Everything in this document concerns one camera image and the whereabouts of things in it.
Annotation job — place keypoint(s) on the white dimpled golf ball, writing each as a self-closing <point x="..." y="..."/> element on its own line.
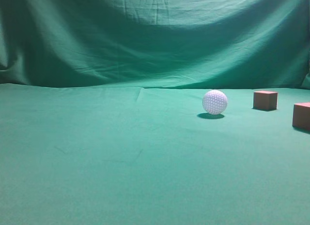
<point x="214" y="102"/>

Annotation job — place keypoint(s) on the red cube block rear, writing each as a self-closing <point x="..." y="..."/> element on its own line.
<point x="265" y="100"/>

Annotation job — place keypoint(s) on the red cube block right edge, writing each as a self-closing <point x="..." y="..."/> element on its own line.
<point x="301" y="116"/>

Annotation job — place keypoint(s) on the green cloth backdrop and cover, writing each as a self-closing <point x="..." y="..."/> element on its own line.
<point x="101" y="117"/>

